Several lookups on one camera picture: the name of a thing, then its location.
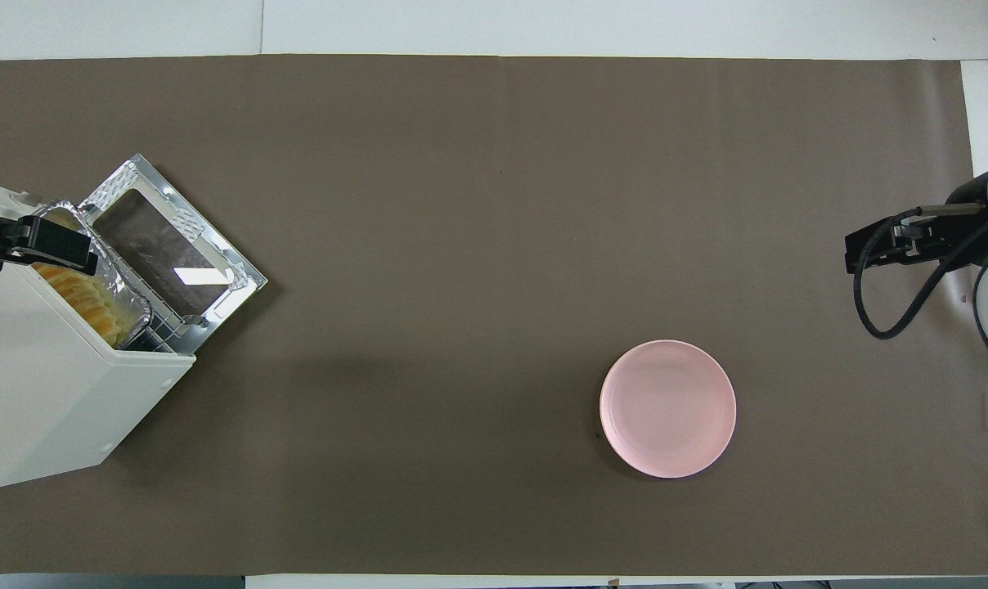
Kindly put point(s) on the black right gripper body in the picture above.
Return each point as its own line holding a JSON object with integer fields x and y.
{"x": 956, "y": 241}

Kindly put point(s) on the sliced golden bread loaf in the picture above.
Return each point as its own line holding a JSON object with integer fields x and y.
{"x": 93, "y": 307}

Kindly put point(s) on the aluminium foil tray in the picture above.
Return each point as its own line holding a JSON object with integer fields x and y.
{"x": 130, "y": 298}

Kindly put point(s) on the chrome framed glass oven door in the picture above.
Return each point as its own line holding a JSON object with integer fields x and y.
{"x": 159, "y": 245}

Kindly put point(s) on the white toaster oven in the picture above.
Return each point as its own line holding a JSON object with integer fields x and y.
{"x": 44, "y": 393}

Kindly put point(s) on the pink round plate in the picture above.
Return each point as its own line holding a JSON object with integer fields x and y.
{"x": 667, "y": 409}

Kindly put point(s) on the brown table mat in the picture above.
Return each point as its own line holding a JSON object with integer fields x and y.
{"x": 461, "y": 164}

